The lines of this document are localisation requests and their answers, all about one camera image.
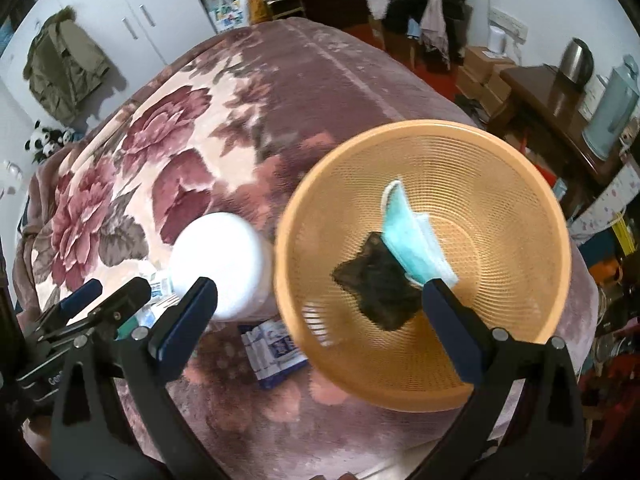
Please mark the olive green hanging jacket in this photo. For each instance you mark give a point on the olive green hanging jacket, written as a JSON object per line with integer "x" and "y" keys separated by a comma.
{"x": 64, "y": 66}

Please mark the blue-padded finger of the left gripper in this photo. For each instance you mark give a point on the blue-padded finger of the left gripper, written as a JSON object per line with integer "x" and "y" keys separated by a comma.
{"x": 58, "y": 315}

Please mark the blue surgical face mask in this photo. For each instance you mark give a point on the blue surgical face mask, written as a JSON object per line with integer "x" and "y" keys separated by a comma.
{"x": 411, "y": 239}

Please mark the chair piled with clothes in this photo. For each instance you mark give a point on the chair piled with clothes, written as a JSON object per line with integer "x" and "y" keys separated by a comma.
{"x": 420, "y": 20}

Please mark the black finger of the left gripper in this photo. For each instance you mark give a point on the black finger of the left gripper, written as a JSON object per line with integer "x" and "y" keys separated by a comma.
{"x": 111, "y": 311}

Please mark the colourful printed shopping bag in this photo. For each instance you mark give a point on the colourful printed shopping bag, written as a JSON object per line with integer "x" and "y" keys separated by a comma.
{"x": 228, "y": 14}

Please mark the blue white packet under jar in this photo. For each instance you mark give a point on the blue white packet under jar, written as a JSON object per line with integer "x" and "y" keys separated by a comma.
{"x": 271, "y": 351}

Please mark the pale blue thermos flask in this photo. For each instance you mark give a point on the pale blue thermos flask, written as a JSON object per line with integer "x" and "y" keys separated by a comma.
{"x": 614, "y": 110}

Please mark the orange mesh plastic basket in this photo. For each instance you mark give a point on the orange mesh plastic basket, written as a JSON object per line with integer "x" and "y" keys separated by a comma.
{"x": 496, "y": 218}

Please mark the panda plush toy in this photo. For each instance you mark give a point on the panda plush toy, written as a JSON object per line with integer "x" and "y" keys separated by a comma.
{"x": 46, "y": 141}

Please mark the white wardrobe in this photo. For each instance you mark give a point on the white wardrobe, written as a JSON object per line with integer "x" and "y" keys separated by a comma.
{"x": 139, "y": 38}

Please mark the white plastic jar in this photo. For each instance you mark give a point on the white plastic jar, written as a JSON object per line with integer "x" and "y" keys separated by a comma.
{"x": 228, "y": 250}

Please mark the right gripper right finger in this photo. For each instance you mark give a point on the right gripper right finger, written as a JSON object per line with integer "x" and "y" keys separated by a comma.
{"x": 523, "y": 419}

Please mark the stainless steel electric kettle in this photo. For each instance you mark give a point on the stainless steel electric kettle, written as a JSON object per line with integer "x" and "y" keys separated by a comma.
{"x": 577, "y": 64}

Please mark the dark scouring pad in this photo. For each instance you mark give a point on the dark scouring pad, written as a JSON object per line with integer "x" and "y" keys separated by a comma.
{"x": 378, "y": 282}

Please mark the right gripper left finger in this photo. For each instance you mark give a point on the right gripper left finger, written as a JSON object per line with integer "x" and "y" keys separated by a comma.
{"x": 90, "y": 434}

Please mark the white wall power strip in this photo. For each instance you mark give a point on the white wall power strip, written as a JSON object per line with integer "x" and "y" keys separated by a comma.
{"x": 515, "y": 28}

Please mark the dark wooden side table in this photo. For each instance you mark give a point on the dark wooden side table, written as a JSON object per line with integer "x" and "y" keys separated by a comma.
{"x": 543, "y": 108}

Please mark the cardboard boxes stack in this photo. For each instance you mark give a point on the cardboard boxes stack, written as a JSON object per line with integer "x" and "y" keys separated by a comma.
{"x": 479, "y": 79}

